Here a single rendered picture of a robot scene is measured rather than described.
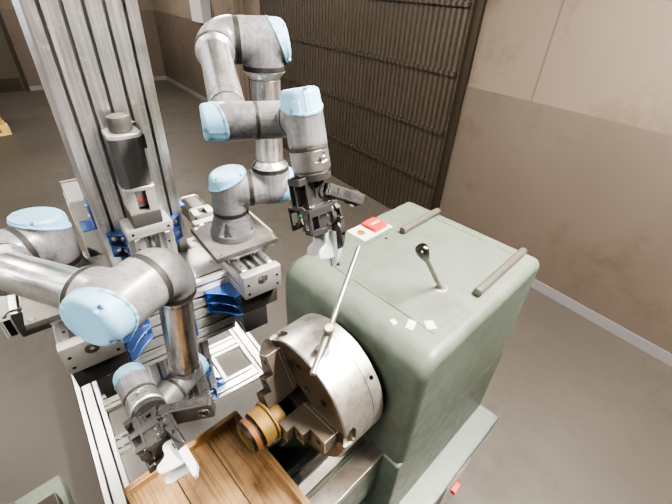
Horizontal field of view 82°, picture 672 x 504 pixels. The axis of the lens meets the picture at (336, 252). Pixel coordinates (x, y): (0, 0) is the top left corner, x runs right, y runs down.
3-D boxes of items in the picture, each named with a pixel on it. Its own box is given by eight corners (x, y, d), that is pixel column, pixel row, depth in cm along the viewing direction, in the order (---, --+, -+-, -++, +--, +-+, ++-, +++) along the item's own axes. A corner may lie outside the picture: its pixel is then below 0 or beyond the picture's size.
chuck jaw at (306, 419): (316, 391, 89) (353, 424, 82) (316, 404, 92) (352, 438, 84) (277, 420, 83) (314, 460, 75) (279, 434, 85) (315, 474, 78)
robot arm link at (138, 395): (165, 399, 90) (151, 376, 86) (172, 411, 87) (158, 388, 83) (133, 421, 86) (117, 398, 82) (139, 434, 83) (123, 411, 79)
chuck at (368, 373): (291, 358, 116) (304, 289, 94) (365, 442, 101) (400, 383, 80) (282, 364, 113) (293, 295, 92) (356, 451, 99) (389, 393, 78)
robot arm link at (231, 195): (210, 201, 130) (204, 163, 122) (250, 197, 134) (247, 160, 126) (212, 218, 121) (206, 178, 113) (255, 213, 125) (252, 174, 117)
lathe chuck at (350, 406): (282, 364, 113) (293, 295, 92) (356, 451, 99) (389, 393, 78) (256, 381, 108) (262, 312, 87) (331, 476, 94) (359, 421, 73)
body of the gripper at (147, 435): (152, 477, 75) (133, 437, 83) (193, 446, 79) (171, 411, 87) (135, 456, 70) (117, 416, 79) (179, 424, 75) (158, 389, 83)
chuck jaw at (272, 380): (297, 377, 94) (279, 333, 92) (308, 380, 90) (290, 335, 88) (260, 404, 87) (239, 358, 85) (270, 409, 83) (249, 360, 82)
